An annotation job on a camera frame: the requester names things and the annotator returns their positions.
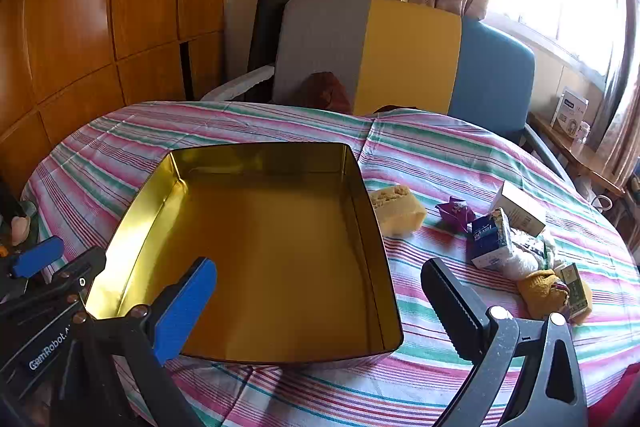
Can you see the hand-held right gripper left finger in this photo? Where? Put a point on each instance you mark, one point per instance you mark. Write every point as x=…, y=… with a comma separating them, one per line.
x=185, y=307

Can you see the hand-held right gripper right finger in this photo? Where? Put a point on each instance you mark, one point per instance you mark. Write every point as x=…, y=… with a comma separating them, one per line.
x=445, y=297

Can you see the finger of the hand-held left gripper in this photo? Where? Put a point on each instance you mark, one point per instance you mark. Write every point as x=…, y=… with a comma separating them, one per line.
x=85, y=267
x=37, y=257

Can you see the blue tissue pack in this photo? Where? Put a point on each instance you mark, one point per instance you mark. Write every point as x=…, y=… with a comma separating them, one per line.
x=487, y=242

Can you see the white knotted plastic bag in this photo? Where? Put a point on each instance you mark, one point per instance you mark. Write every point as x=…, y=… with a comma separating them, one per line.
x=520, y=263

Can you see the purple snack packet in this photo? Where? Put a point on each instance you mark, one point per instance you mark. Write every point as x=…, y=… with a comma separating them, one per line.
x=455, y=213

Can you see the yellow round pastry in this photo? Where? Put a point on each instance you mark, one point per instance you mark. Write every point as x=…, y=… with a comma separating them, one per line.
x=540, y=294

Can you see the gold tin box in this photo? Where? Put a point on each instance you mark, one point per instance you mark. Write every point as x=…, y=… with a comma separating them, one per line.
x=275, y=257

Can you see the small white box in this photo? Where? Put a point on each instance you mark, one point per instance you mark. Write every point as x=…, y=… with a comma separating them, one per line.
x=520, y=209

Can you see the green and cream box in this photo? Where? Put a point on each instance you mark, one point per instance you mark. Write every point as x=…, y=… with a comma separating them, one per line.
x=575, y=289

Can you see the pink figurine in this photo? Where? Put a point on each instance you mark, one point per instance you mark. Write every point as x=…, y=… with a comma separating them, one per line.
x=22, y=228

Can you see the striped tablecloth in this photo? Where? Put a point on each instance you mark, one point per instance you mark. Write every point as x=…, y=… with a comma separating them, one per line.
x=450, y=147

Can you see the white cup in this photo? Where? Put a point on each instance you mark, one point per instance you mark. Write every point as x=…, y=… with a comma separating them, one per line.
x=602, y=203

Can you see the wooden side table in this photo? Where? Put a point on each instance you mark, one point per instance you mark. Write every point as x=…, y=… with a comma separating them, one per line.
x=570, y=152

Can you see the dark red cloth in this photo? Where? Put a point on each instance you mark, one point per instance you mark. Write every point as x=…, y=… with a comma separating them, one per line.
x=397, y=109

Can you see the person's red clothing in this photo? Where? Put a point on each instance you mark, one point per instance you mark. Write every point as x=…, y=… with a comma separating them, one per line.
x=617, y=397

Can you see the small white bottle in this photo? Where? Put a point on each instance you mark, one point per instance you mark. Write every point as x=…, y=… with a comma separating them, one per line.
x=583, y=132

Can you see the white printed carton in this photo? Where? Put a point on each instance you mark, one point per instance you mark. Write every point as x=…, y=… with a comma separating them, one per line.
x=570, y=107

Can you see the white chair armrest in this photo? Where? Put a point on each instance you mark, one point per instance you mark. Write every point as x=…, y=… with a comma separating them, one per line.
x=235, y=84

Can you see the wooden wardrobe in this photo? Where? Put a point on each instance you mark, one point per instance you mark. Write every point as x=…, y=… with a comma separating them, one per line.
x=100, y=32

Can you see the brown cloth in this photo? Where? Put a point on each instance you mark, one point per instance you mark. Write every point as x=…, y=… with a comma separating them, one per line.
x=327, y=92

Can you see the grey yellow blue sofa chair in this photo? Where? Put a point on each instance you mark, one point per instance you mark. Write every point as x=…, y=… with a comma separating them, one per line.
x=410, y=57

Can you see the black rolled mat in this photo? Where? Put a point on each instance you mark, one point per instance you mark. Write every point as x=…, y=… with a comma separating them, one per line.
x=267, y=32

